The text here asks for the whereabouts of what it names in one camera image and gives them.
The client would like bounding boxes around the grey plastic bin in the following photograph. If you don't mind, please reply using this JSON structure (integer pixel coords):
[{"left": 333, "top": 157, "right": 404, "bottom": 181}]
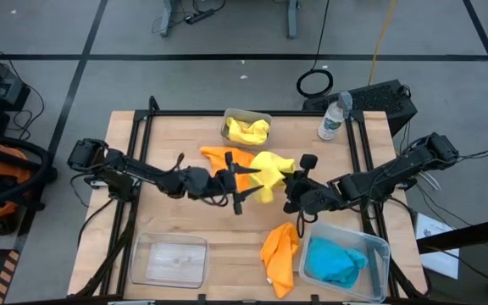
[{"left": 220, "top": 108, "right": 274, "bottom": 149}]

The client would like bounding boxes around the yellow microfiber towel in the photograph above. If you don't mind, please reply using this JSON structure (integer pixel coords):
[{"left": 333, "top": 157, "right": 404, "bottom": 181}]
[
  {"left": 225, "top": 116, "right": 271, "bottom": 147},
  {"left": 248, "top": 150, "right": 297, "bottom": 204}
]

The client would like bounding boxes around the grey desk leg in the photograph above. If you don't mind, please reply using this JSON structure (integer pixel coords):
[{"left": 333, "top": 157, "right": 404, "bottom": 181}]
[
  {"left": 158, "top": 0, "right": 178, "bottom": 39},
  {"left": 286, "top": 0, "right": 302, "bottom": 40}
]

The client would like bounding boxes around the black beam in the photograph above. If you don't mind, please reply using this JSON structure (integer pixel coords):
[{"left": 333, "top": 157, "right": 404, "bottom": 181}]
[{"left": 416, "top": 213, "right": 488, "bottom": 255}]

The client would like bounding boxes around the black metal table frame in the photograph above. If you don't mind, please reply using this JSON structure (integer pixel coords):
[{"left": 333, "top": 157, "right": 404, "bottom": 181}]
[{"left": 99, "top": 95, "right": 431, "bottom": 305}]

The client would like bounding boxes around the black coiled cable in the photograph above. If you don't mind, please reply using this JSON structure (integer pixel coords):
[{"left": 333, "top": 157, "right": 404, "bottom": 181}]
[{"left": 296, "top": 0, "right": 335, "bottom": 99}]

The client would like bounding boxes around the white paper sheet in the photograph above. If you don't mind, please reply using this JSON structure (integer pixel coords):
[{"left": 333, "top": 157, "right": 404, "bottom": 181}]
[{"left": 414, "top": 211, "right": 461, "bottom": 280}]

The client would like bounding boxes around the orange microfiber towel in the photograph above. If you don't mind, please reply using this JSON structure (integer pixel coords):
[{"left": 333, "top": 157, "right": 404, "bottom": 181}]
[
  {"left": 259, "top": 221, "right": 301, "bottom": 300},
  {"left": 199, "top": 146, "right": 257, "bottom": 194}
]

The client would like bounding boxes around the clear plastic bin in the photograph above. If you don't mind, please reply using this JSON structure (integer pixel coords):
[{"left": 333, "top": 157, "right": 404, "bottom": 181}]
[
  {"left": 297, "top": 220, "right": 392, "bottom": 304},
  {"left": 128, "top": 231, "right": 211, "bottom": 290}
]

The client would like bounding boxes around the orange shop vacuum black hose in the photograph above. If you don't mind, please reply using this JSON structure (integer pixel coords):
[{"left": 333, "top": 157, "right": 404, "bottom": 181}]
[{"left": 0, "top": 131, "right": 58, "bottom": 236}]

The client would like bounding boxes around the black perforated computer tower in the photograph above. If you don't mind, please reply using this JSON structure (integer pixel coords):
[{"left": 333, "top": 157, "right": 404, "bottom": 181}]
[{"left": 302, "top": 79, "right": 419, "bottom": 137}]

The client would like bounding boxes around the yellow extension cable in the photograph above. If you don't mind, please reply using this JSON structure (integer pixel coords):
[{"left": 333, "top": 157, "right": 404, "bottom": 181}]
[{"left": 367, "top": 0, "right": 399, "bottom": 86}]

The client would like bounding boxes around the white spray bottle grey trigger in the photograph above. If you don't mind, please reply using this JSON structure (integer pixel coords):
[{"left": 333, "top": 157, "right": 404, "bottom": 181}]
[{"left": 317, "top": 90, "right": 354, "bottom": 141}]

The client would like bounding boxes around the blue microfiber towel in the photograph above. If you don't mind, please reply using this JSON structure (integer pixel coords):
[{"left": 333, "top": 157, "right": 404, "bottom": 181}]
[{"left": 304, "top": 236, "right": 369, "bottom": 290}]

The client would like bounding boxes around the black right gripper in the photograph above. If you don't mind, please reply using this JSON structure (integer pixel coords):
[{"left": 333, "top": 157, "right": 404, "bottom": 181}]
[{"left": 283, "top": 153, "right": 342, "bottom": 215}]

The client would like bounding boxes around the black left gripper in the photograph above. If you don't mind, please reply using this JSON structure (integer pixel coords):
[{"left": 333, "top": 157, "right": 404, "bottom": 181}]
[{"left": 208, "top": 151, "right": 265, "bottom": 216}]

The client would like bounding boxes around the black power strip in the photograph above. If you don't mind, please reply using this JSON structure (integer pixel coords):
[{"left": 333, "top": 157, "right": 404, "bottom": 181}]
[{"left": 183, "top": 8, "right": 217, "bottom": 25}]

